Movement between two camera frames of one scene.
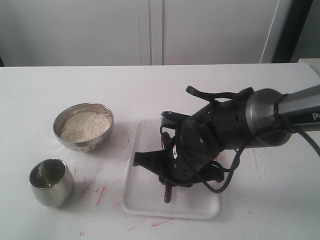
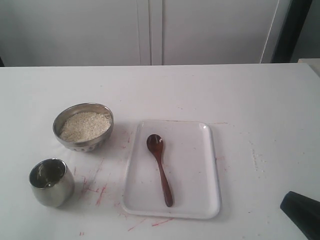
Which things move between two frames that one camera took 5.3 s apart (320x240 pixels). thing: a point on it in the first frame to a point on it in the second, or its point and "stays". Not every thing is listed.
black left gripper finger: [159, 162] to [304, 212]
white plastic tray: [145, 194] stays
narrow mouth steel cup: [52, 182] stays
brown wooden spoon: [165, 143] to [155, 142]
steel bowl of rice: [84, 127] stays
